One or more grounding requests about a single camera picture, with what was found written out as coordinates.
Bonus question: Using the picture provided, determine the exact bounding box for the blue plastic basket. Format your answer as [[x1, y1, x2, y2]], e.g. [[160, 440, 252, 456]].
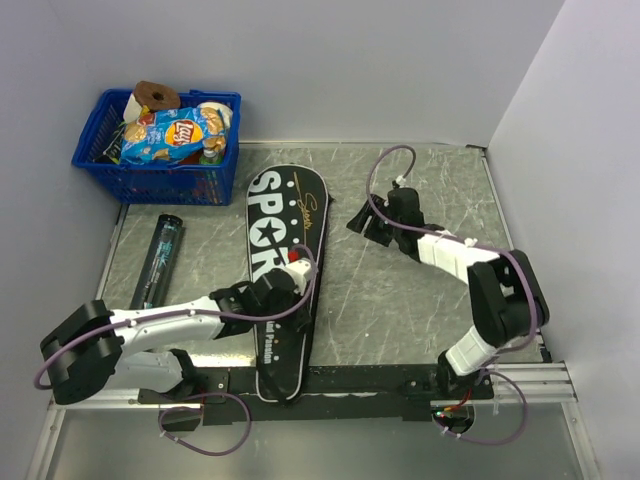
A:
[[71, 88, 241, 206]]

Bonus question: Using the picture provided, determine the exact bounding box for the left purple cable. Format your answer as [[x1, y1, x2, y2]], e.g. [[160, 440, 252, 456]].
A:
[[33, 243, 320, 390]]

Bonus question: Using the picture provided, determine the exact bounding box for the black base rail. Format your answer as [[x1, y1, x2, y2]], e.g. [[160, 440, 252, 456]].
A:
[[137, 364, 496, 426]]

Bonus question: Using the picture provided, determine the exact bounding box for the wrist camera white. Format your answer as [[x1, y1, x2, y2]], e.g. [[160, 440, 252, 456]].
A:
[[392, 175, 408, 189], [284, 250, 317, 295]]

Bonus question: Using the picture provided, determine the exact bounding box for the black racket cover bag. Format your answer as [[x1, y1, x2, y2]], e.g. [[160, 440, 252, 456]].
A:
[[246, 164, 330, 405]]

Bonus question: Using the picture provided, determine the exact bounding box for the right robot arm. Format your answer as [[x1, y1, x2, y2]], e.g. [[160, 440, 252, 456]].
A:
[[347, 186, 550, 398]]

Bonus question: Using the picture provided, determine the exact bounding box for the blue Lays chip bag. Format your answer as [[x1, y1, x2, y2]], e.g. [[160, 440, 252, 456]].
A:
[[120, 102, 233, 165]]

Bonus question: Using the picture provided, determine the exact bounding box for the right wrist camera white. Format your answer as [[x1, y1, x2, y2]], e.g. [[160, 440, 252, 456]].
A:
[[392, 175, 408, 189]]

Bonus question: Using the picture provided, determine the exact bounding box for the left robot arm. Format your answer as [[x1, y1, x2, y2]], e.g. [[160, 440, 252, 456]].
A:
[[34, 259, 317, 405]]

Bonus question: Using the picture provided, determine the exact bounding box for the black shuttlecock tube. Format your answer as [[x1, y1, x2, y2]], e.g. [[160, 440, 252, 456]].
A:
[[129, 214, 184, 310]]

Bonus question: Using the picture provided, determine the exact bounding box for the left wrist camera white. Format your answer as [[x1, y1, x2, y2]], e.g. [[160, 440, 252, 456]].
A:
[[284, 250, 317, 295]]

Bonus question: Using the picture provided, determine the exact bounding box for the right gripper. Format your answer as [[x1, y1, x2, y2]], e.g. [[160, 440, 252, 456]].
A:
[[347, 194, 402, 248]]

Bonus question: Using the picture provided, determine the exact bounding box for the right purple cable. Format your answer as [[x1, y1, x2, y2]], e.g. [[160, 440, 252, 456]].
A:
[[365, 144, 541, 354]]

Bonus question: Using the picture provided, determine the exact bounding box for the aluminium frame rail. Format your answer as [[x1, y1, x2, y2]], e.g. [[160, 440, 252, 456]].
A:
[[491, 363, 577, 403]]

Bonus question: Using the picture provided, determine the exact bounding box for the purple cable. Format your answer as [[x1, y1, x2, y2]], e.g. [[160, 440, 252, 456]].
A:
[[365, 144, 541, 354], [33, 243, 320, 390]]

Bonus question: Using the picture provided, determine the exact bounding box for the brown chocolate donut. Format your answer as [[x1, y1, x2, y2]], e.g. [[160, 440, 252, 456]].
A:
[[133, 80, 181, 111]]

